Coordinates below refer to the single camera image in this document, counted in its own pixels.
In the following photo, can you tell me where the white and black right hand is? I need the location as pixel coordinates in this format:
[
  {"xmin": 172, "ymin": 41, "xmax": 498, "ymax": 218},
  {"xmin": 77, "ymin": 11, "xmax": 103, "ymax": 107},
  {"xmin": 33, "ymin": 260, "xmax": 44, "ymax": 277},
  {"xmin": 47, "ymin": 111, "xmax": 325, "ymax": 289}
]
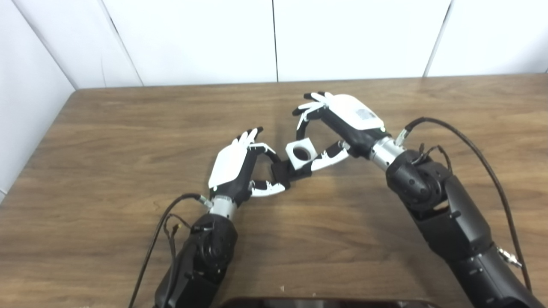
[{"xmin": 292, "ymin": 92, "xmax": 392, "ymax": 172}]

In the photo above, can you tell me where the thin braided left arm wire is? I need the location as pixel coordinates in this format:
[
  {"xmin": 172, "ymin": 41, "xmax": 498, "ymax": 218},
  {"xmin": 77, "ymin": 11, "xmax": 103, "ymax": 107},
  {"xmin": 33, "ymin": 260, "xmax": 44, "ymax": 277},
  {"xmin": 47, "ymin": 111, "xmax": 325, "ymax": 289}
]
[{"xmin": 165, "ymin": 213, "xmax": 191, "ymax": 274}]

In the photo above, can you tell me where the thick black wrist cable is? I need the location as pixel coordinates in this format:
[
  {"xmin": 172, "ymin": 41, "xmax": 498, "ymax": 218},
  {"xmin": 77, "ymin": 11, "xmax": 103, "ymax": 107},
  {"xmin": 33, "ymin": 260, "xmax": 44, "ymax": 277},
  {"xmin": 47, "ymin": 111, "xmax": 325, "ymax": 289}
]
[
  {"xmin": 128, "ymin": 193, "xmax": 212, "ymax": 308},
  {"xmin": 396, "ymin": 117, "xmax": 533, "ymax": 291}
]

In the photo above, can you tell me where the thick black left wrist cable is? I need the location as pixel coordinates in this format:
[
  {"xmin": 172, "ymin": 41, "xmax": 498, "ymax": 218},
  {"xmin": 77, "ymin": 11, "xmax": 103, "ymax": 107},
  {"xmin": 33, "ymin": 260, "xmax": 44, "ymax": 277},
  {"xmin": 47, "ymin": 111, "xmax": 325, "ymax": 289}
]
[{"xmin": 128, "ymin": 193, "xmax": 212, "ymax": 308}]

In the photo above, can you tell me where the thick black right wrist cable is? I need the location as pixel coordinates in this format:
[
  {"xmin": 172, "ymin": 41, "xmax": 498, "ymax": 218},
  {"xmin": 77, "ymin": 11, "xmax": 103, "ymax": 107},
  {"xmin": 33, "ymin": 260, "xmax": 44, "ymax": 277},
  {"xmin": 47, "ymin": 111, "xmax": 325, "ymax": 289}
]
[{"xmin": 396, "ymin": 117, "xmax": 533, "ymax": 291}]

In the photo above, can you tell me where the white and black left hand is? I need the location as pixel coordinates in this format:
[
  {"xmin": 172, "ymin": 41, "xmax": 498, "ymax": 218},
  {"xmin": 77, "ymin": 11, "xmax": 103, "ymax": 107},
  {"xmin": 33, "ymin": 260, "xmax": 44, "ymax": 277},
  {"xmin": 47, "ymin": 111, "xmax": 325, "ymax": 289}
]
[{"xmin": 208, "ymin": 127, "xmax": 286, "ymax": 206}]

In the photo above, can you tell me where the white square piece with hole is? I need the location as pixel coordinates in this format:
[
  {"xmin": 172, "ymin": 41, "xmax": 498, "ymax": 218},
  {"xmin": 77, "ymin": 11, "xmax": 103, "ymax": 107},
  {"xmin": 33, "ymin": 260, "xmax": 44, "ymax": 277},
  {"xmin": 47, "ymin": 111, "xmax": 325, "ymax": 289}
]
[{"xmin": 285, "ymin": 138, "xmax": 317, "ymax": 168}]

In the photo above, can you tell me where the thin braided wire, yellow plug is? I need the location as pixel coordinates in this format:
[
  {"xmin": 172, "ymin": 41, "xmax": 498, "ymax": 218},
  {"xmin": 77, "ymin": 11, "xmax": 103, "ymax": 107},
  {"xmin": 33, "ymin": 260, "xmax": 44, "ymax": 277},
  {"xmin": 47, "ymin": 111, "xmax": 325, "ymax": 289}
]
[{"xmin": 413, "ymin": 143, "xmax": 453, "ymax": 174}]

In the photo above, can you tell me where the black peg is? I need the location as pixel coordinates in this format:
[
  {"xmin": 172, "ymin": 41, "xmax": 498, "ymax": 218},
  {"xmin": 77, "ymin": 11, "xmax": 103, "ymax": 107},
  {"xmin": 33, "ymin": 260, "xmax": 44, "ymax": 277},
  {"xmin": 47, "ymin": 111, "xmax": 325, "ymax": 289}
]
[{"xmin": 270, "ymin": 159, "xmax": 315, "ymax": 191}]

